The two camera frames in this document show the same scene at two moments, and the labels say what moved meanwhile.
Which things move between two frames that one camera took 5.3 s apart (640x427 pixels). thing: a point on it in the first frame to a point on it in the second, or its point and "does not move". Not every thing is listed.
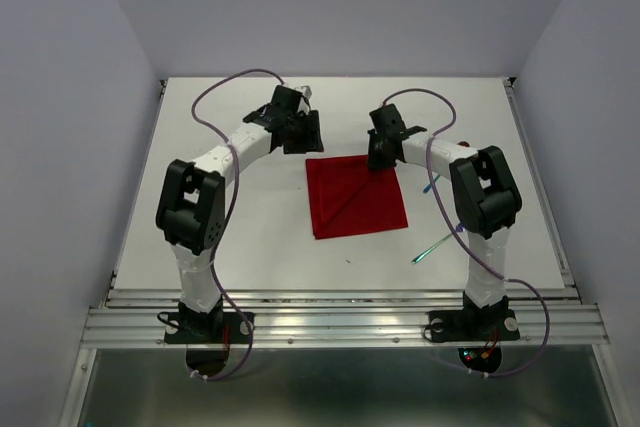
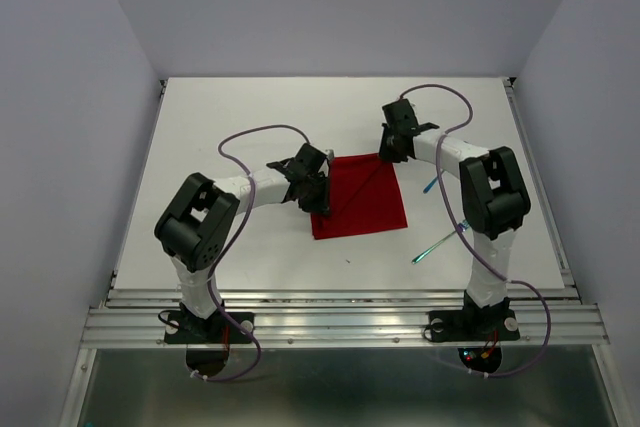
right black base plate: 473,325 does not move
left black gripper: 312,142 to 321,205
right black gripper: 373,160 to 385,153
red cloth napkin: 347,196 does not move
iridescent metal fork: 459,228 does not move
